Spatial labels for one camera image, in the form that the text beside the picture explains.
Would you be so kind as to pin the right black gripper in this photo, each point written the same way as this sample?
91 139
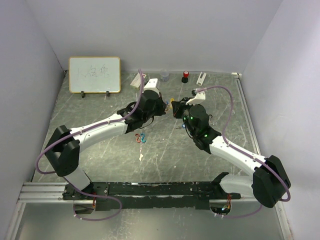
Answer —
178 106

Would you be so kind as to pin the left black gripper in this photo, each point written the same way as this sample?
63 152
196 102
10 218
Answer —
162 106

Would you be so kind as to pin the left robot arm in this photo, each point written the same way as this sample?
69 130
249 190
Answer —
65 145

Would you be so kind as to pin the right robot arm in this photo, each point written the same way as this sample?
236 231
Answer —
266 178

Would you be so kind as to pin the white red cardboard box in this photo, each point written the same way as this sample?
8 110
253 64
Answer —
136 82

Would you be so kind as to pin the red black stamp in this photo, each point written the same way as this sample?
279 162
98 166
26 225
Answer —
185 77

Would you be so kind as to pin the clear plastic cup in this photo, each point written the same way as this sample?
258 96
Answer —
164 74

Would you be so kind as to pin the white rectangular device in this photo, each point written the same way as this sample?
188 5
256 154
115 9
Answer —
201 78

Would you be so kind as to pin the red carabiner clip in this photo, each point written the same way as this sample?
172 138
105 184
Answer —
138 138

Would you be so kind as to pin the teal carabiner clip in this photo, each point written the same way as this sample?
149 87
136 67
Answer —
142 137

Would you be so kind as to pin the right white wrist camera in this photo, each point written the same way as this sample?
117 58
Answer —
198 96

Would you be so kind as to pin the right side aluminium rail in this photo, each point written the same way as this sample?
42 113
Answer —
237 77

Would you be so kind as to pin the aluminium rail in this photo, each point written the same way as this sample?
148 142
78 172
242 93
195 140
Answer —
36 191
237 77

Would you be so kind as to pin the white whiteboard wooden frame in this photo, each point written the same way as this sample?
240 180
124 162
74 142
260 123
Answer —
94 74

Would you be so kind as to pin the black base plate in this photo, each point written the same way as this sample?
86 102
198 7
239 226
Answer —
149 195

